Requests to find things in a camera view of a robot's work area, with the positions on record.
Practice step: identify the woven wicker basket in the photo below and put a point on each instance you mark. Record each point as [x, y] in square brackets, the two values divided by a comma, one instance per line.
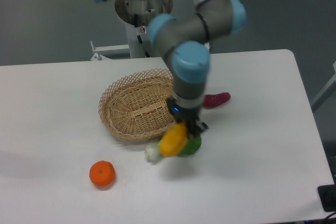
[134, 108]

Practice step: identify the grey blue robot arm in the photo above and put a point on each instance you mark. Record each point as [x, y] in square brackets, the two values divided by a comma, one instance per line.
[213, 19]

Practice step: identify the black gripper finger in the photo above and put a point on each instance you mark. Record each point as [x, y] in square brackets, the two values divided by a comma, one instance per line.
[196, 127]

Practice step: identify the black device at table edge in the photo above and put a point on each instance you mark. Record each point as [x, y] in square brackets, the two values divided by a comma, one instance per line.
[327, 197]

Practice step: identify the yellow mango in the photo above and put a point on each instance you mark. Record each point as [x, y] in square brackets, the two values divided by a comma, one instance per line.
[174, 140]

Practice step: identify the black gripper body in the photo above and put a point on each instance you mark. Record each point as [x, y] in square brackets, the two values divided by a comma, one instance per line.
[182, 114]

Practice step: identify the orange tangerine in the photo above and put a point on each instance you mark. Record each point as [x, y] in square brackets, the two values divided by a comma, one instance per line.
[102, 174]

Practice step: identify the white metal frame right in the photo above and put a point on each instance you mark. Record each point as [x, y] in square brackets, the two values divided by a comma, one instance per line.
[327, 90]

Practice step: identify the purple sweet potato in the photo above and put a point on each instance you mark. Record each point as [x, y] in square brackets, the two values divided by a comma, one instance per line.
[215, 100]

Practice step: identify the green bok choy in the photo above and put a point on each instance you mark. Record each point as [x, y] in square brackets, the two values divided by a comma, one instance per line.
[152, 153]

